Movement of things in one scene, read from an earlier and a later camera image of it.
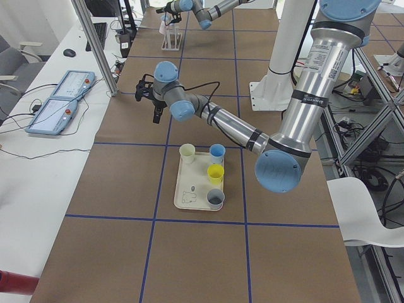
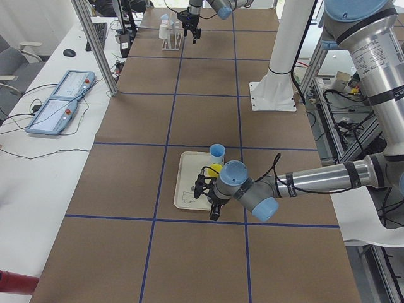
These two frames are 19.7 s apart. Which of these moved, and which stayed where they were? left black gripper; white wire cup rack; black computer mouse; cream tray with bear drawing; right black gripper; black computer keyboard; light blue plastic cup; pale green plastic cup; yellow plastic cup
Moved: right black gripper; pale green plastic cup; left black gripper
Stayed: cream tray with bear drawing; black computer keyboard; black computer mouse; white wire cup rack; light blue plastic cup; yellow plastic cup
